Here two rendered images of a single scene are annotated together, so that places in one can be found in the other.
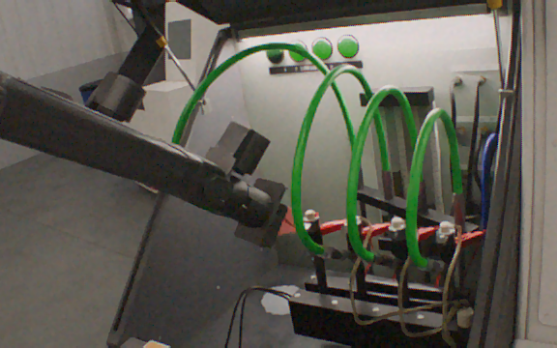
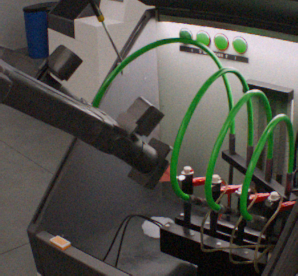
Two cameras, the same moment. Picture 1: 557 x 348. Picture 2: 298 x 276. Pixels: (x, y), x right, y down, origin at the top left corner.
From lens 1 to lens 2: 0.31 m
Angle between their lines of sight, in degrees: 5
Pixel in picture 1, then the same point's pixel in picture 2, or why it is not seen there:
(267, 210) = (153, 163)
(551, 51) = not seen: outside the picture
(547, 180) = not seen: outside the picture
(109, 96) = (57, 62)
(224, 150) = (130, 116)
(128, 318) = (43, 217)
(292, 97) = (194, 71)
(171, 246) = (80, 171)
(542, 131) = not seen: outside the picture
